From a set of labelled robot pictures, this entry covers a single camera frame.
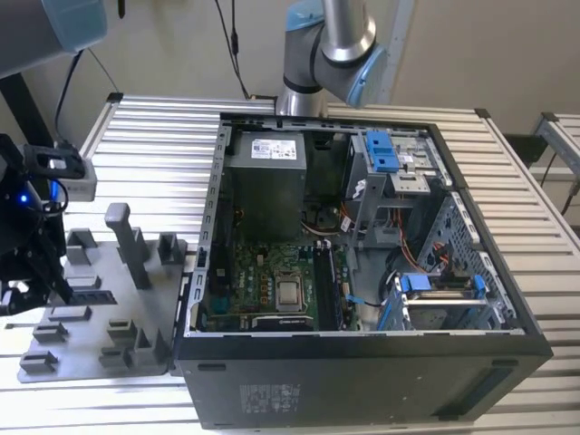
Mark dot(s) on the black metal stand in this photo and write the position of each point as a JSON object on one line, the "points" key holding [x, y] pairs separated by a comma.
{"points": [[25, 113]]}

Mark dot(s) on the dark blue RAM stick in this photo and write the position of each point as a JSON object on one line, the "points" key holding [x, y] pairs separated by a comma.
{"points": [[336, 294], [93, 297]]}

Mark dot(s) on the metal disk bay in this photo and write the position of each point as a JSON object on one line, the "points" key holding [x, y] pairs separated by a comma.
{"points": [[444, 301]]}

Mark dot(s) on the black open PC case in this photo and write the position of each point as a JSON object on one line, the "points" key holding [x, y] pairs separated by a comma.
{"points": [[317, 376]]}

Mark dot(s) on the CPU socket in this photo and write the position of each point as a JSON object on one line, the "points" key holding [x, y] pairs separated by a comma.
{"points": [[290, 274]]}

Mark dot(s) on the black RAM slot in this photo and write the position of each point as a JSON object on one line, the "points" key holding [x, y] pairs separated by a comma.
{"points": [[331, 290], [319, 290], [325, 290]]}

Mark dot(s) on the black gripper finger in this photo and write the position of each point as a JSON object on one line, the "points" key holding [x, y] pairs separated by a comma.
{"points": [[22, 296], [52, 267]]}

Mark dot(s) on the metal slat side table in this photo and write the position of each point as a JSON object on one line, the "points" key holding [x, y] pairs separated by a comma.
{"points": [[562, 136]]}

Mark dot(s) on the grey plastic parts rack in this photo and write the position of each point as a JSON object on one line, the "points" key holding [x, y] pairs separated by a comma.
{"points": [[127, 308]]}

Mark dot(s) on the grey power supply unit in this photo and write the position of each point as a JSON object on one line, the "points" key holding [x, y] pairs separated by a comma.
{"points": [[267, 195]]}

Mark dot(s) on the blue plastic drive latch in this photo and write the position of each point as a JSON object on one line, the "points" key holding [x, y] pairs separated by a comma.
{"points": [[380, 149]]}

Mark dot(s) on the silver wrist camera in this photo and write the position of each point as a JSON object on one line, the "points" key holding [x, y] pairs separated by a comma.
{"points": [[79, 186]]}

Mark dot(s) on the green motherboard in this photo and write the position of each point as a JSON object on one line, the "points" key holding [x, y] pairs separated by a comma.
{"points": [[254, 267]]}

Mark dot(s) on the blue disk carrier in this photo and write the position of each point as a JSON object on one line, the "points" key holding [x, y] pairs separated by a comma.
{"points": [[418, 283]]}

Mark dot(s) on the grey metal drive cage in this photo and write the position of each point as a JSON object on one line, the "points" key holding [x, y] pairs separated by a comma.
{"points": [[410, 183]]}

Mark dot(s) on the black graphics card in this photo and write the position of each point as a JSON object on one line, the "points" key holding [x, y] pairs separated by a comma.
{"points": [[281, 322]]}

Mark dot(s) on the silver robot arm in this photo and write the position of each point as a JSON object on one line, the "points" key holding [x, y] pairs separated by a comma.
{"points": [[317, 59]]}

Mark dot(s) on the silver CPU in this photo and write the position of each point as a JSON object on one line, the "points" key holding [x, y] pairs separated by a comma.
{"points": [[289, 296]]}

